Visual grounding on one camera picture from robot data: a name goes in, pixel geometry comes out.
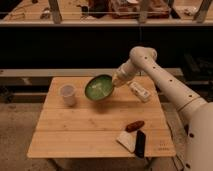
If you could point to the black remote control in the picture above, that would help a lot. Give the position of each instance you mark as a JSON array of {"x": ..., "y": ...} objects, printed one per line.
[{"x": 140, "y": 144}]

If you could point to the white tube bottle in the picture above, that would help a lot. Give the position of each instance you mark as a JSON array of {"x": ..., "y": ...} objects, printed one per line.
[{"x": 139, "y": 91}]

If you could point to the brown sausage-shaped object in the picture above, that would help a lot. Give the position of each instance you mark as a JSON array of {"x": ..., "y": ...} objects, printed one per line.
[{"x": 134, "y": 126}]

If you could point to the long wooden workbench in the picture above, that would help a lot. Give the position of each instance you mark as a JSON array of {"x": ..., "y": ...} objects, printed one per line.
[{"x": 31, "y": 46}]

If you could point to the wooden folding table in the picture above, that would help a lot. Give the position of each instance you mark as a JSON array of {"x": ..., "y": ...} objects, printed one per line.
[{"x": 89, "y": 129}]

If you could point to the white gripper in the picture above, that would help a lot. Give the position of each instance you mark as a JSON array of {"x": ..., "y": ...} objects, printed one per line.
[{"x": 122, "y": 75}]

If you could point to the white wedge block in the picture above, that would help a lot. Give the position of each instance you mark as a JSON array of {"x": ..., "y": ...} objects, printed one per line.
[{"x": 127, "y": 141}]

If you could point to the translucent plastic cup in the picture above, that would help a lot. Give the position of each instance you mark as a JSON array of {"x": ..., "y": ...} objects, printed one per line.
[{"x": 67, "y": 92}]

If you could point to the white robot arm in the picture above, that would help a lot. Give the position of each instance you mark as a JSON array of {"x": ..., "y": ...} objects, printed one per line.
[{"x": 197, "y": 111}]

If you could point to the green ceramic bowl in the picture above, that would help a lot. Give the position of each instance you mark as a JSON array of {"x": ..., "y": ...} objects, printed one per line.
[{"x": 99, "y": 87}]

